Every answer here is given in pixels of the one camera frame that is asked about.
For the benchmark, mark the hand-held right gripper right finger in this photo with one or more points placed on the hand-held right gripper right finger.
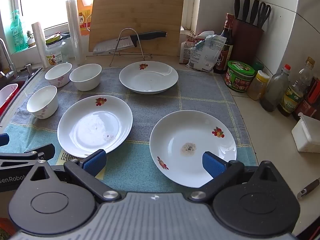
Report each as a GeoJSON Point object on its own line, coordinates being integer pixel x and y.
{"type": "Point", "coordinates": [212, 165]}

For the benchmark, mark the yellow lid jar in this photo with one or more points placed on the yellow lid jar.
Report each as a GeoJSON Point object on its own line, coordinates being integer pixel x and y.
{"type": "Point", "coordinates": [257, 87]}

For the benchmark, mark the dark red sauce bottle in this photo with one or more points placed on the dark red sauce bottle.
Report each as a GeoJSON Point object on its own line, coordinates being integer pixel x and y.
{"type": "Point", "coordinates": [308, 102]}

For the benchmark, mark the tall plastic wrap roll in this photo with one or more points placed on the tall plastic wrap roll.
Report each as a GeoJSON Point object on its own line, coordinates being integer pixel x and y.
{"type": "Point", "coordinates": [75, 35]}

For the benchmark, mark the dark soy sauce bottle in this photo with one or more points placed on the dark soy sauce bottle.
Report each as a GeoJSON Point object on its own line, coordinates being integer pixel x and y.
{"type": "Point", "coordinates": [228, 30]}

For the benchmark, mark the metal binder clip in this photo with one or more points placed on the metal binder clip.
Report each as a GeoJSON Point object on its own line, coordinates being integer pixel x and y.
{"type": "Point", "coordinates": [191, 35]}

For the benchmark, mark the glass jar green lid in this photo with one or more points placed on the glass jar green lid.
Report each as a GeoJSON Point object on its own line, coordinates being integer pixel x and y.
{"type": "Point", "coordinates": [56, 55]}

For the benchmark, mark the small potted plant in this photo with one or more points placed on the small potted plant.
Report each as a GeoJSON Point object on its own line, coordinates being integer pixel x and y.
{"type": "Point", "coordinates": [30, 39]}

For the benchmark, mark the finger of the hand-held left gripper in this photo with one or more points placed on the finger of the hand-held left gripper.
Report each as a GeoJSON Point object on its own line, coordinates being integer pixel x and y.
{"type": "Point", "coordinates": [3, 140]}
{"type": "Point", "coordinates": [37, 152]}

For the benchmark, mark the metal sink knob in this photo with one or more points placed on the metal sink knob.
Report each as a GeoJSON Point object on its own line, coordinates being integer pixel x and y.
{"type": "Point", "coordinates": [28, 68]}

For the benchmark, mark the steel sink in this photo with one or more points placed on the steel sink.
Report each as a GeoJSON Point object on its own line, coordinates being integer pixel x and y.
{"type": "Point", "coordinates": [22, 80]}

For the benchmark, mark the green capped small jar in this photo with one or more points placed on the green capped small jar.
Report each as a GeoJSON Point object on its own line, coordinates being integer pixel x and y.
{"type": "Point", "coordinates": [258, 67]}

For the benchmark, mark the white bowl pink flowers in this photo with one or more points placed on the white bowl pink flowers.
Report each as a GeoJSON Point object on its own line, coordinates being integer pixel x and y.
{"type": "Point", "coordinates": [42, 106]}
{"type": "Point", "coordinates": [58, 77]}

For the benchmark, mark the bamboo cutting board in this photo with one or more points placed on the bamboo cutting board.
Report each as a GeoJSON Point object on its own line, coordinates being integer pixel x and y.
{"type": "Point", "coordinates": [140, 12]}

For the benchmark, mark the oil bottle gold cap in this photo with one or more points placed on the oil bottle gold cap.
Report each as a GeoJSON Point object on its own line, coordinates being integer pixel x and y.
{"type": "Point", "coordinates": [293, 97]}

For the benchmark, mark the grey checked dish cloth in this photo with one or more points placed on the grey checked dish cloth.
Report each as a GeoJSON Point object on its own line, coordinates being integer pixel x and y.
{"type": "Point", "coordinates": [155, 102]}

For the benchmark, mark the metal faucet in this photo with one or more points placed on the metal faucet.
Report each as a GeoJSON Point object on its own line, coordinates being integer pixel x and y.
{"type": "Point", "coordinates": [6, 52]}

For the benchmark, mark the green lid sauce tub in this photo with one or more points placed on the green lid sauce tub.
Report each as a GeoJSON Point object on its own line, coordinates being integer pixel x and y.
{"type": "Point", "coordinates": [238, 80]}

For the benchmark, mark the plain white bowl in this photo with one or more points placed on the plain white bowl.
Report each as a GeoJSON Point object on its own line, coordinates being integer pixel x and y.
{"type": "Point", "coordinates": [86, 80]}

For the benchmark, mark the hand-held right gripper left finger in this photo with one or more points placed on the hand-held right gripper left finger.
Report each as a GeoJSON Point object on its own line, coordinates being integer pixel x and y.
{"type": "Point", "coordinates": [96, 161]}

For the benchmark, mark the window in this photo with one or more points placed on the window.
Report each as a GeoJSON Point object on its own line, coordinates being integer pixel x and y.
{"type": "Point", "coordinates": [50, 2]}

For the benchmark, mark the black kitchen scissors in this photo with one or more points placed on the black kitchen scissors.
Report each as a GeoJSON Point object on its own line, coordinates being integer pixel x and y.
{"type": "Point", "coordinates": [261, 17]}

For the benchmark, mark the pink and white bag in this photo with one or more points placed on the pink and white bag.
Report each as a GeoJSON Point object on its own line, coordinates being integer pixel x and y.
{"type": "Point", "coordinates": [185, 52]}

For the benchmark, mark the short plastic wrap roll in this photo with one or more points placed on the short plastic wrap roll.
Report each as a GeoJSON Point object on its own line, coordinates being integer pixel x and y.
{"type": "Point", "coordinates": [40, 45]}

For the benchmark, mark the white plastic container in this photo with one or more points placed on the white plastic container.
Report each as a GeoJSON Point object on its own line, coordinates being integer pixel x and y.
{"type": "Point", "coordinates": [306, 135]}

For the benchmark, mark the green dish soap bottle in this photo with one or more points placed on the green dish soap bottle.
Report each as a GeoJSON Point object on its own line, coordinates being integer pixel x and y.
{"type": "Point", "coordinates": [18, 35]}

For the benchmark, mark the red and white basin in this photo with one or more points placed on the red and white basin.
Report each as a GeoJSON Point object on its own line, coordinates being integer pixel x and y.
{"type": "Point", "coordinates": [7, 97]}

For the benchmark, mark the clear bottle red cap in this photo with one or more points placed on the clear bottle red cap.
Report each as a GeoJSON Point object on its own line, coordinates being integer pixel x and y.
{"type": "Point", "coordinates": [273, 90]}

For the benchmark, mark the orange cooking wine jug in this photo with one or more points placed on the orange cooking wine jug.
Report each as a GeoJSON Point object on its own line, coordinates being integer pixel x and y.
{"type": "Point", "coordinates": [83, 12]}

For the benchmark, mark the white printed bag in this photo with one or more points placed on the white printed bag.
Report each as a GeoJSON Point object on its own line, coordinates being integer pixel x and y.
{"type": "Point", "coordinates": [205, 55]}

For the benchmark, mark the dark wooden knife block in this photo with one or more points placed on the dark wooden knife block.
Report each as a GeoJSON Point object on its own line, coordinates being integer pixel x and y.
{"type": "Point", "coordinates": [246, 42]}

